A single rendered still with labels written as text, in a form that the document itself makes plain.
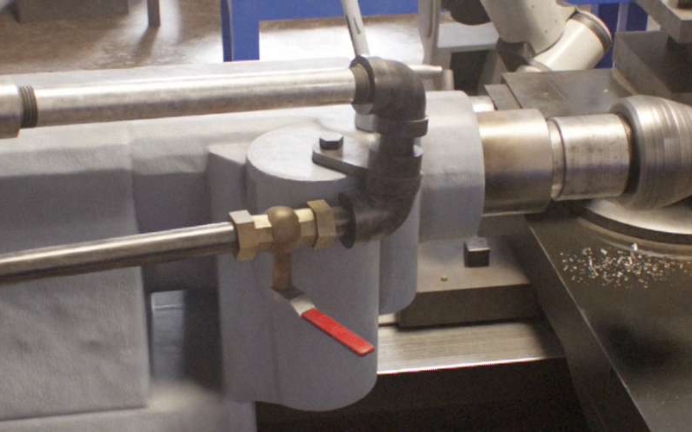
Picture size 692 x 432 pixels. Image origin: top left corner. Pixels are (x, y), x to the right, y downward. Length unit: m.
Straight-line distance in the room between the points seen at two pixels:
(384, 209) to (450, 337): 0.45
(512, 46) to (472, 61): 0.45
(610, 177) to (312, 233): 0.28
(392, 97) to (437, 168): 0.16
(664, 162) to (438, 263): 0.36
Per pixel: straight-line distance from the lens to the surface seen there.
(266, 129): 0.81
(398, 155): 0.72
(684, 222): 1.17
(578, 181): 0.92
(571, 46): 1.72
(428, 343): 1.16
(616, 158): 0.92
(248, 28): 2.69
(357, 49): 0.81
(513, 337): 1.18
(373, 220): 0.73
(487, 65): 2.15
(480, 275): 1.20
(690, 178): 0.94
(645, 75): 1.21
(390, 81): 0.70
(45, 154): 0.81
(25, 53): 4.36
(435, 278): 1.19
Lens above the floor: 1.49
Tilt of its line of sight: 28 degrees down
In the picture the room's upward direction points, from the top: straight up
